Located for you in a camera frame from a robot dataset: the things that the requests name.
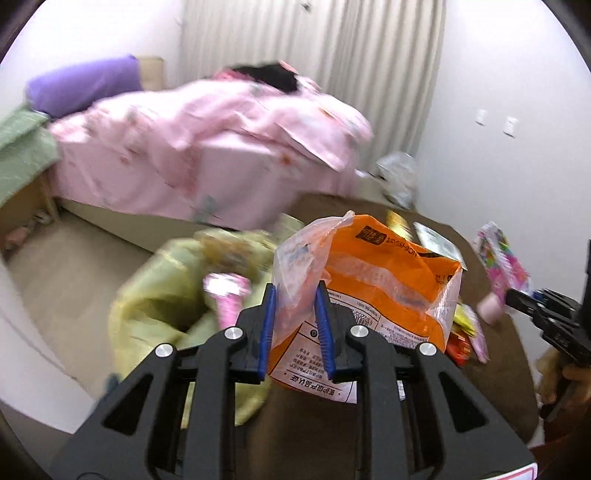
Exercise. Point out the small yellow packet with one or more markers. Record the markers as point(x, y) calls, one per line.
point(465, 318)

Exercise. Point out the black cloth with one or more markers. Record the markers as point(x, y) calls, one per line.
point(272, 76)

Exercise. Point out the yellow trash bag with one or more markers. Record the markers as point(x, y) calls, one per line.
point(152, 295)

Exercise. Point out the purple pillow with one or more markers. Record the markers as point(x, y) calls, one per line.
point(78, 85)

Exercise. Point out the clear plastic bag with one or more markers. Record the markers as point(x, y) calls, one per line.
point(397, 177)

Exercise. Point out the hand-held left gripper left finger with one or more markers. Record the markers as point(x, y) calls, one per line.
point(268, 332)

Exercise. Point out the person's right hand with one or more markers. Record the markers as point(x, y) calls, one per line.
point(549, 378)

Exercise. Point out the red snack packet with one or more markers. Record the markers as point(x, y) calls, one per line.
point(458, 348)

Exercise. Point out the white curtain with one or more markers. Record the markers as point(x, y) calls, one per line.
point(369, 55)

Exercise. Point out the pale pink packet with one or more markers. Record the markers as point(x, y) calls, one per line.
point(480, 341)

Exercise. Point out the white snack packet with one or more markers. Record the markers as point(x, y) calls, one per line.
point(436, 240)

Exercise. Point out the orange snack bag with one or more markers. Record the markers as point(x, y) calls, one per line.
point(383, 286)

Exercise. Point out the pink slippers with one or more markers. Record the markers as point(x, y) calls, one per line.
point(14, 236)

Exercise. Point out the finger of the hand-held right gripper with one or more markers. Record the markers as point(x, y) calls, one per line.
point(519, 302)
point(541, 295)

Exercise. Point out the green checked cloth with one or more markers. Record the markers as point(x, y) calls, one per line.
point(23, 147)

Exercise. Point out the person's right forearm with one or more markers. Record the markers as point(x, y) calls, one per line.
point(570, 434)

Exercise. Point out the yellow snack packet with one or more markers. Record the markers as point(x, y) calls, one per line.
point(398, 224)

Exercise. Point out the small pink wrapper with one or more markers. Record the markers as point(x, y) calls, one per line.
point(490, 308)

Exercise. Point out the beige bed base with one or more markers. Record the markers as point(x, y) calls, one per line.
point(115, 217)

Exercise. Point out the beige headboard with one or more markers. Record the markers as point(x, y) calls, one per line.
point(152, 71)

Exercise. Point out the white wall socket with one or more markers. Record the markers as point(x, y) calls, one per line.
point(481, 117)
point(510, 126)

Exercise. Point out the white shoes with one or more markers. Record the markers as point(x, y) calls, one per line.
point(40, 218)

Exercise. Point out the pink floral blanket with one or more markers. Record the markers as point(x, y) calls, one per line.
point(184, 138)

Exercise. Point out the pink snack wrapper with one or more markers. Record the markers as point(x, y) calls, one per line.
point(226, 295)

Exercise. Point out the wooden nightstand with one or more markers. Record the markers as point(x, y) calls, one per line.
point(18, 207)

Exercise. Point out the pink colourful packet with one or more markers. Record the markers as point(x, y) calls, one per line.
point(501, 258)

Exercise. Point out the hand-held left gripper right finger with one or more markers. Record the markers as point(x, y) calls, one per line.
point(323, 332)

